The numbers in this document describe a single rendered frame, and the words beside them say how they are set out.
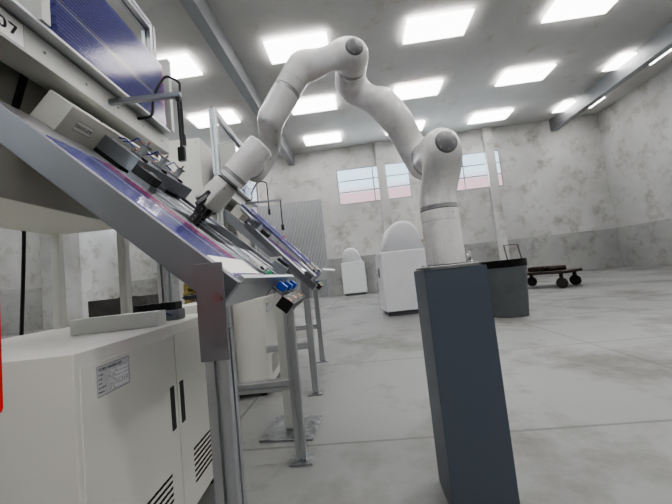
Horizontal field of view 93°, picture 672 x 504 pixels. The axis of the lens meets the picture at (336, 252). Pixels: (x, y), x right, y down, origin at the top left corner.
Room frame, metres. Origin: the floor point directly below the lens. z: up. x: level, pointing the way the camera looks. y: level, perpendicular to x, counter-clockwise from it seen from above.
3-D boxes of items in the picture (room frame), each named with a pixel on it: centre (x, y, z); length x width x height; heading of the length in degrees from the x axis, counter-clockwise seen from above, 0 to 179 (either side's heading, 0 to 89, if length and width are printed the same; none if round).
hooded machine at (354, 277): (10.81, -0.54, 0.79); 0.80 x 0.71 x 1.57; 86
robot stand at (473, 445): (1.02, -0.34, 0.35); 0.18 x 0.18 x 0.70; 86
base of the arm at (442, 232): (1.02, -0.34, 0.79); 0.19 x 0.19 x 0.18
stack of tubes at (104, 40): (1.02, 0.71, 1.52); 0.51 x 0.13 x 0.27; 0
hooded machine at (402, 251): (5.21, -1.03, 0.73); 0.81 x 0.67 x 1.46; 86
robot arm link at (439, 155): (0.98, -0.35, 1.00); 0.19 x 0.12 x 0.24; 3
